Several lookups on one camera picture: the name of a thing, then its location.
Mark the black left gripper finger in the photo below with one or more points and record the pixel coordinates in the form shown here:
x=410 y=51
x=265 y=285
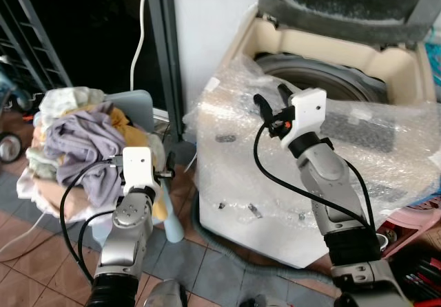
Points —
x=171 y=161

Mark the clear bubble wrap sheet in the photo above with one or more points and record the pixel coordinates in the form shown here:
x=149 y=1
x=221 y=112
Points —
x=227 y=142

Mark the purple garment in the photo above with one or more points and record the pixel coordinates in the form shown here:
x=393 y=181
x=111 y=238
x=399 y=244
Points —
x=79 y=145

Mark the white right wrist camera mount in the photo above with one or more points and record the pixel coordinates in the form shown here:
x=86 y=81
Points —
x=306 y=111

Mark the shiny metal cup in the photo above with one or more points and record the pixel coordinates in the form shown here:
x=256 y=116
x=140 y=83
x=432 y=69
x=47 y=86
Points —
x=382 y=239

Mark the beige top-load washing machine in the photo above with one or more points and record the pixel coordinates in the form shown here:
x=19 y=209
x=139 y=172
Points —
x=275 y=231

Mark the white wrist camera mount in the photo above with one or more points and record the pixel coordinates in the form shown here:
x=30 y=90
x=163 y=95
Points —
x=306 y=111
x=137 y=168

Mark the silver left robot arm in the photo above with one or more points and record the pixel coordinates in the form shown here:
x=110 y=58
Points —
x=127 y=214

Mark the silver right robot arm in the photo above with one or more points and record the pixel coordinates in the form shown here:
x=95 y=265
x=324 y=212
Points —
x=331 y=183

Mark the white green patterned garment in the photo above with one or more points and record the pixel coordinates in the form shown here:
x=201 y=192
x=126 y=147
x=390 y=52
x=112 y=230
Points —
x=65 y=102

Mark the light blue plastic chair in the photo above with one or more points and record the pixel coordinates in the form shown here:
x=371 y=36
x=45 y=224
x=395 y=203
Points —
x=141 y=111

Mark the yellow garment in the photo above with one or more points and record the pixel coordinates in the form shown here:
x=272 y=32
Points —
x=120 y=122

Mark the dark door frame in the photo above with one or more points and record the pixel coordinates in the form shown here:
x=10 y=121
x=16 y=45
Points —
x=165 y=52

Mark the grey washer drum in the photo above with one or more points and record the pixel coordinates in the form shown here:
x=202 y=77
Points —
x=331 y=76

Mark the dark metal rack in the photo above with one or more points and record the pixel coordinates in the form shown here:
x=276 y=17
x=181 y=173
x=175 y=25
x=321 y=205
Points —
x=27 y=38

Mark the black tool box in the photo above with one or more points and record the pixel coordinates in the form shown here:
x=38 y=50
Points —
x=420 y=276

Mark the grey robot leg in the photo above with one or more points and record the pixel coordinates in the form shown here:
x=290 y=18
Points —
x=165 y=294

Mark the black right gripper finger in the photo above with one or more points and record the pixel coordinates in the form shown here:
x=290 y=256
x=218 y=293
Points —
x=262 y=104
x=284 y=93

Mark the grey washing machine lid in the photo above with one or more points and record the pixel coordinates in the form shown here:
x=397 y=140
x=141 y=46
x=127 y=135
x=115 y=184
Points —
x=344 y=4

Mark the pink plastic basket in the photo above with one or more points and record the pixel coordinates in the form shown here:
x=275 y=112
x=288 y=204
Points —
x=413 y=226

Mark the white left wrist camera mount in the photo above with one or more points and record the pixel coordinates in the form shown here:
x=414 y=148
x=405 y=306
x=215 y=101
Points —
x=137 y=168

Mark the pink garment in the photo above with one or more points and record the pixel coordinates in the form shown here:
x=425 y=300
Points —
x=52 y=195

